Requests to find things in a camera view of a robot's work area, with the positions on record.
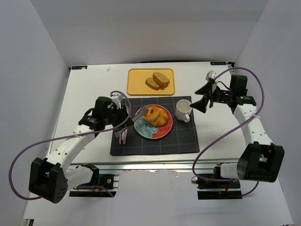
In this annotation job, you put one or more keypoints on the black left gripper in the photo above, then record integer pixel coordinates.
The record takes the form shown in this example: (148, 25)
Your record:
(125, 116)

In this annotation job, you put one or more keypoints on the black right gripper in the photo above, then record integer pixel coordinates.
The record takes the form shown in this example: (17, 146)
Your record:
(211, 96)

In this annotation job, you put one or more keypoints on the ring-shaped bagel bread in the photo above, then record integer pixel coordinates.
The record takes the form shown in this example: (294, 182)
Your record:
(152, 114)

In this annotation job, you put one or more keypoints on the orange striped round bread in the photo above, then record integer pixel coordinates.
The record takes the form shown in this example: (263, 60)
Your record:
(161, 120)

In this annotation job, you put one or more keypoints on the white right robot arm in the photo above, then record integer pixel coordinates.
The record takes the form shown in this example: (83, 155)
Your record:
(261, 160)

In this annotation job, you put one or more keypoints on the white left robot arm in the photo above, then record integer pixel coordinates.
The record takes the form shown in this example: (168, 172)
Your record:
(50, 177)

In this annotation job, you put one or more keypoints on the rear bread slice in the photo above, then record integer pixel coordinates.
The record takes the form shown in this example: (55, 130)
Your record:
(160, 79)

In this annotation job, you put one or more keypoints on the white mug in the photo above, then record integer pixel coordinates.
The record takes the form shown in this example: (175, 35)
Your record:
(183, 110)

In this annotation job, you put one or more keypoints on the red and teal plate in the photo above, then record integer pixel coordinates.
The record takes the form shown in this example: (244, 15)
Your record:
(146, 130)

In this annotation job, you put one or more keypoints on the yellow tray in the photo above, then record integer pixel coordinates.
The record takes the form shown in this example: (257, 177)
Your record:
(136, 85)

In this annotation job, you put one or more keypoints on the dark checked placemat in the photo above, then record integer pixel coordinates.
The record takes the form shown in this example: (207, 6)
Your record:
(182, 138)

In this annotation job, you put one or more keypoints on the pink-handled knife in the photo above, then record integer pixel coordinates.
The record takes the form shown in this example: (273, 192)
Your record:
(125, 134)

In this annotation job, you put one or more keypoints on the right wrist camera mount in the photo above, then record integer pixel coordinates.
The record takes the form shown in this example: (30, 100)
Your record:
(210, 77)

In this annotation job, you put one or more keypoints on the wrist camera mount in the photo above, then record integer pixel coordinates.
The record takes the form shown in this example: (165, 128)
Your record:
(210, 77)
(116, 98)

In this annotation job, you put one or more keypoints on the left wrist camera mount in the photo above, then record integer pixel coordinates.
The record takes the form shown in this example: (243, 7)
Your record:
(116, 98)

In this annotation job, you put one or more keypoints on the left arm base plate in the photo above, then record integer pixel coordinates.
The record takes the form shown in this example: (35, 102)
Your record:
(105, 185)

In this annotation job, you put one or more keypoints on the aluminium frame rail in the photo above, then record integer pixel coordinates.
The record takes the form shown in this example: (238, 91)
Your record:
(202, 166)

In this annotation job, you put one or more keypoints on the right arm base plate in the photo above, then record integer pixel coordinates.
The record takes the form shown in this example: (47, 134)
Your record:
(208, 190)

